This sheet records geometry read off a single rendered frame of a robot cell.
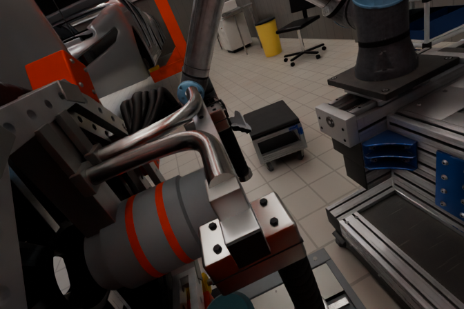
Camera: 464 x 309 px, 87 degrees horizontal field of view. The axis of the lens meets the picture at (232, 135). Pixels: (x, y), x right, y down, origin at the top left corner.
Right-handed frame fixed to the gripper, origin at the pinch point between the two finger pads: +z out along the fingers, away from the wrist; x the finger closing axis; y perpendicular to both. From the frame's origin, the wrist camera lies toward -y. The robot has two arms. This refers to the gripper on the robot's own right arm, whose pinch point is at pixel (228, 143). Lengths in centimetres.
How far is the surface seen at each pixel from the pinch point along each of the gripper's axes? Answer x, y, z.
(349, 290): 19, -75, 6
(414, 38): 147, -35, -93
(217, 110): 0.5, 11.8, 7.0
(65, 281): -132, -83, -75
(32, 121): -20.4, 26.3, 24.6
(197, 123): -3.7, 15.0, 17.1
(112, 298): -30.8, -6.7, 23.1
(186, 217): -10.7, 6.1, 27.0
